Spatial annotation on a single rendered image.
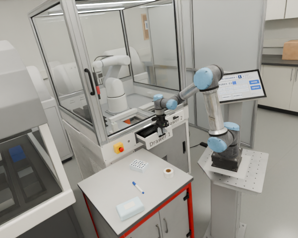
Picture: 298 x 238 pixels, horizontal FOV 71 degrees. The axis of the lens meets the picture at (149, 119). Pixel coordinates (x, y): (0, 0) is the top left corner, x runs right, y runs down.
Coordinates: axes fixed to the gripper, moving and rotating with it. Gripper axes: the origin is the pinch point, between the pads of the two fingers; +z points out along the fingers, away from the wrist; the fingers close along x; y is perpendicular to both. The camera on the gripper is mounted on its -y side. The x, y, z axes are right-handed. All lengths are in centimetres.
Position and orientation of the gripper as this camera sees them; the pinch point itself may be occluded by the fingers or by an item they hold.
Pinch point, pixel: (161, 134)
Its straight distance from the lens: 176.9
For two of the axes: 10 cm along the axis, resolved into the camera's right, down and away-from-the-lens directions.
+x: 7.7, -3.5, 5.4
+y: 6.3, 2.5, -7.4
